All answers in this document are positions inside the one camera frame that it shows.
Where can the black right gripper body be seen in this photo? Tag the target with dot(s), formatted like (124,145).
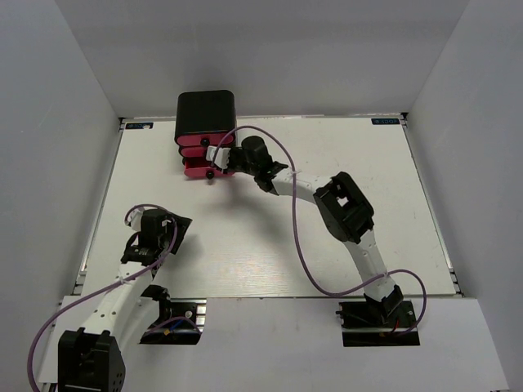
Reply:
(239,162)

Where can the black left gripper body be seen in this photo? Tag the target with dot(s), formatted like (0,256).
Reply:
(168,239)

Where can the pink bottom drawer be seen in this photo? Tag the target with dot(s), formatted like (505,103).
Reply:
(200,168)

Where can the pink drawer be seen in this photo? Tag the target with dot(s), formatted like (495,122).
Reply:
(194,152)
(204,140)
(200,168)

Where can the pink top drawer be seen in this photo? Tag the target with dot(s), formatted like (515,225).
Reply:
(204,140)

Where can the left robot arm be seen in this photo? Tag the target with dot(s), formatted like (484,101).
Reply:
(90,358)

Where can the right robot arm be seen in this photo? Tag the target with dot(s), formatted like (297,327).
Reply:
(346,213)

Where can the black drawer cabinet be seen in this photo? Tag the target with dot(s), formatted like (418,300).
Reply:
(200,112)

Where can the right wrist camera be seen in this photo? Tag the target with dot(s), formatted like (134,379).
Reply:
(218,157)

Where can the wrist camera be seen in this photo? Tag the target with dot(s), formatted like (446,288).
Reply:
(133,218)
(218,157)

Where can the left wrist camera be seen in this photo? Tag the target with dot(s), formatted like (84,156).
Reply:
(133,218)

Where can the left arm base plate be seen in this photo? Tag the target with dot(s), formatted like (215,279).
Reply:
(180,322)

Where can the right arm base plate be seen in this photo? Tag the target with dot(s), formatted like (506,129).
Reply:
(362,329)

